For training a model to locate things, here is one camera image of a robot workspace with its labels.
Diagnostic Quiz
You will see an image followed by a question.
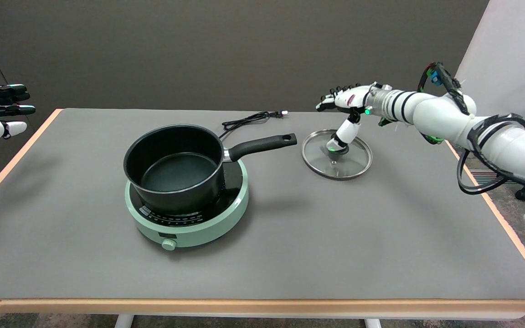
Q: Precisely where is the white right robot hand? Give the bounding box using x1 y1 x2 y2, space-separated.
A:
316 82 393 153

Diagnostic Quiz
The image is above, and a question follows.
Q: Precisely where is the glass pot lid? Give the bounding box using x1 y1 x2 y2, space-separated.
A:
301 129 373 180

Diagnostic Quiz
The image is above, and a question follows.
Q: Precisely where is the grey table mat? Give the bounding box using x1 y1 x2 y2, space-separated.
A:
0 108 525 300

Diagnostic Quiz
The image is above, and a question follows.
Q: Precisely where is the white panel board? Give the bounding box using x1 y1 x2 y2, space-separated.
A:
455 0 525 136

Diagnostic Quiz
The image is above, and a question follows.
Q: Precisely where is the green induction cooktop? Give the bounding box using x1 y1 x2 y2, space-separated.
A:
125 159 249 251

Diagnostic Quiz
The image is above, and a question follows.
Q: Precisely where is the black power cord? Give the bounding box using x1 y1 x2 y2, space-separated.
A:
219 110 288 138

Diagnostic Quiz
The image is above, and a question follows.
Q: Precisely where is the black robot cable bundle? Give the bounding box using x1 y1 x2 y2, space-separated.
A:
417 62 525 195

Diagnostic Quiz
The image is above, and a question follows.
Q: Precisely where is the black saucepan with handle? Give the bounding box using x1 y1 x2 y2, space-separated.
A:
123 124 298 215

